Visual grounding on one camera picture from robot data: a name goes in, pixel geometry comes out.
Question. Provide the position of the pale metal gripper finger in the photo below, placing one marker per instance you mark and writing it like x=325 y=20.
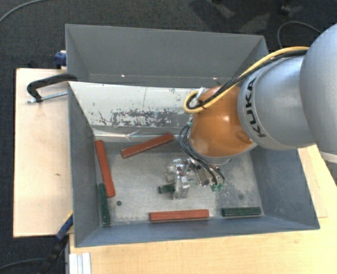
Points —
x=170 y=173
x=181 y=188

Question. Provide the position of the dark green block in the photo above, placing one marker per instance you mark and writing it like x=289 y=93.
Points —
x=241 y=211
x=165 y=189
x=104 y=204

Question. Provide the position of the grey metal bin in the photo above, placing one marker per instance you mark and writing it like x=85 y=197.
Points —
x=145 y=181

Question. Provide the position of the red-brown flat block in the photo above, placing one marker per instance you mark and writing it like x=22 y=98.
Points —
x=147 y=145
x=105 y=168
x=179 y=215

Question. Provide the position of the pale wood flat board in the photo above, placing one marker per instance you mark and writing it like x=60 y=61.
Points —
x=40 y=158

